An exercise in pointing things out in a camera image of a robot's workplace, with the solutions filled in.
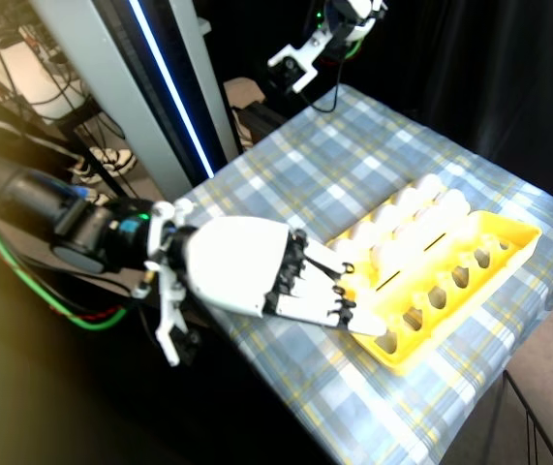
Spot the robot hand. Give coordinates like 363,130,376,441
326,0,388,59
184,216,388,338

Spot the beige cloth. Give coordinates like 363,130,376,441
222,77,267,110

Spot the white plastic container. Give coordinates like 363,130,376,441
0,43,88,120

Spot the black white striped shoe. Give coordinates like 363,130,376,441
70,159,106,186
89,147,138,175

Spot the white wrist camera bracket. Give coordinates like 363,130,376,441
132,268,184,368
266,34,330,94

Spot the blue yellow plaid tablecloth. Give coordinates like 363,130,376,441
173,82,553,465

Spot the black curtain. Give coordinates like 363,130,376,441
236,0,553,204

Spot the red cable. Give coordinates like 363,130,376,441
47,297,125,324

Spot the yellow plastic egg carton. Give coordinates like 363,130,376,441
323,183,543,377

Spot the black camera cable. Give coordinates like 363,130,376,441
299,47,350,115

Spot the green cable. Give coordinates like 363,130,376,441
0,207,130,333

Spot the grey column with blue light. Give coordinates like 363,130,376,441
31,0,238,188

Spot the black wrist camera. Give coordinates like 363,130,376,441
268,56,306,88
171,324,204,367

